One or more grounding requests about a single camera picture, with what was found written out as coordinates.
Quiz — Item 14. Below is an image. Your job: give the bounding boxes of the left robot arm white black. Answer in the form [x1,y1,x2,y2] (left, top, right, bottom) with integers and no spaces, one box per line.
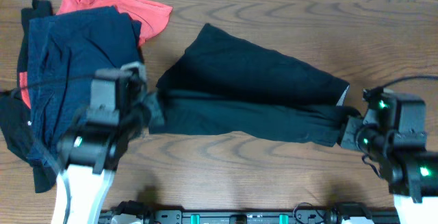
[51,92,164,223]

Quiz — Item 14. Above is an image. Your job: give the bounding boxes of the black mounting rail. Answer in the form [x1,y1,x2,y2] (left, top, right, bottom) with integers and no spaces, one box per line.
[97,201,400,224]

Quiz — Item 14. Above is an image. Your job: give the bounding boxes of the navy blue folded shorts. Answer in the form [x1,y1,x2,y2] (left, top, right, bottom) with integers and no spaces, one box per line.
[27,7,141,155]

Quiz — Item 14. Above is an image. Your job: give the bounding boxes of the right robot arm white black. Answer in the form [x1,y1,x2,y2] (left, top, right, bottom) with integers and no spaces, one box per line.
[339,117,437,223]

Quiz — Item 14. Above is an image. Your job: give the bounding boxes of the black garment under pile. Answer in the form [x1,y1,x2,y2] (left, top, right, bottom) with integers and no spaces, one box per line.
[1,0,56,193]

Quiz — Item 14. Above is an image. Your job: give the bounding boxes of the red-orange garment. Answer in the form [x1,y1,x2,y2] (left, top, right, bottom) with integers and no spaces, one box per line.
[17,0,173,109]

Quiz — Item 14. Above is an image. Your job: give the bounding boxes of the black shorts with white lining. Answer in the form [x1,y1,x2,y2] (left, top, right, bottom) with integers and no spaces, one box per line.
[149,24,359,147]

